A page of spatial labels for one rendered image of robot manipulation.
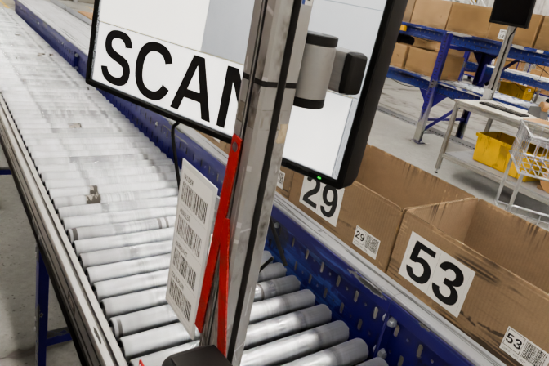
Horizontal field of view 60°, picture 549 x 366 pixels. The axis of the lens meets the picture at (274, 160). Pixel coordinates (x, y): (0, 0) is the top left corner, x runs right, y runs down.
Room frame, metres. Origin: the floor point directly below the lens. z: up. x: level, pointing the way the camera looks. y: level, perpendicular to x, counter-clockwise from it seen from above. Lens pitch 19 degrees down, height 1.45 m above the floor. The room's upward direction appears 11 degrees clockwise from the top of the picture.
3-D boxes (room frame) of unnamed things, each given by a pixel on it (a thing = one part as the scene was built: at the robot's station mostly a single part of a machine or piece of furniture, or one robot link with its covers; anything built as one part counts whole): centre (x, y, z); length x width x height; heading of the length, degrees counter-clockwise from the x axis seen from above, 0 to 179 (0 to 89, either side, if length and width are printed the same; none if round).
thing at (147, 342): (0.91, 0.04, 0.72); 0.52 x 0.05 x 0.05; 128
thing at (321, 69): (0.59, 0.03, 1.40); 0.28 x 0.11 x 0.11; 38
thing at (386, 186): (1.22, -0.29, 0.96); 0.39 x 0.29 x 0.17; 38
